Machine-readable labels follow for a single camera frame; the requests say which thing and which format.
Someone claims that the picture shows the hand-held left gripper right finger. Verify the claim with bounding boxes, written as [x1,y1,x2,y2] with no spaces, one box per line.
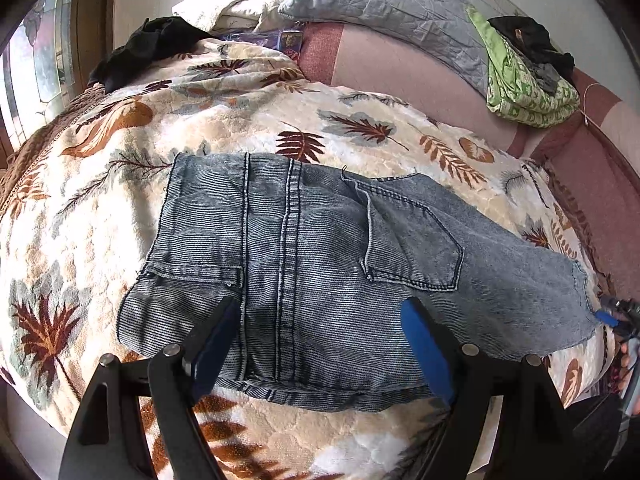
[401,296,583,480]

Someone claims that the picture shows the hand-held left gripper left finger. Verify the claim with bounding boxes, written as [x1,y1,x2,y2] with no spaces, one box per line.
[59,296,244,480]

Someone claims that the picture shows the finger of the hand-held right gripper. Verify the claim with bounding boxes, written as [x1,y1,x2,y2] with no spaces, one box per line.
[594,296,640,339]

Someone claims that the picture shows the blue denim pants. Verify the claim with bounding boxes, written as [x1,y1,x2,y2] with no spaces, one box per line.
[116,152,603,401]

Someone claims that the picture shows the person's right hand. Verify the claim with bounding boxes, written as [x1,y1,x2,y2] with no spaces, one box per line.
[618,342,631,392]

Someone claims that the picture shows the person's dark clothing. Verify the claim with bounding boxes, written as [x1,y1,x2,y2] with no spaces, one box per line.
[570,392,640,466]

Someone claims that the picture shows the leaf print fleece blanket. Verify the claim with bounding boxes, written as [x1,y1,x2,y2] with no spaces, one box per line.
[0,40,618,480]

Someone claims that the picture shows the green patterned cloth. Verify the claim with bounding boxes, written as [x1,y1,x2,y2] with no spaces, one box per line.
[466,4,582,130]

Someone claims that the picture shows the black garment with grey cloth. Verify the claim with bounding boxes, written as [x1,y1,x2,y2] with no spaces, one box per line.
[487,15,576,93]

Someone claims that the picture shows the black crumpled garment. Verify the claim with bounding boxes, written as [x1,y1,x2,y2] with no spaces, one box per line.
[89,16,213,93]

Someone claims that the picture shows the purple printed box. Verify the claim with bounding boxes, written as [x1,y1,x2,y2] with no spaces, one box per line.
[220,30,305,56]

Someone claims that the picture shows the cream folded blanket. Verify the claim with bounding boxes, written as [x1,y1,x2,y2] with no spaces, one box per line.
[171,0,306,36]

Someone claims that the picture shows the wooden door with glass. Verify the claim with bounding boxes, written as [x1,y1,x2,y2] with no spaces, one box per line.
[70,0,122,103]

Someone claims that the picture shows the grey quilted pillow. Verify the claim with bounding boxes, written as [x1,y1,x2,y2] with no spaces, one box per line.
[277,0,493,96]

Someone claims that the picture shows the white cable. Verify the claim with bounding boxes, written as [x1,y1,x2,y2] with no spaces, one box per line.
[579,82,602,129]

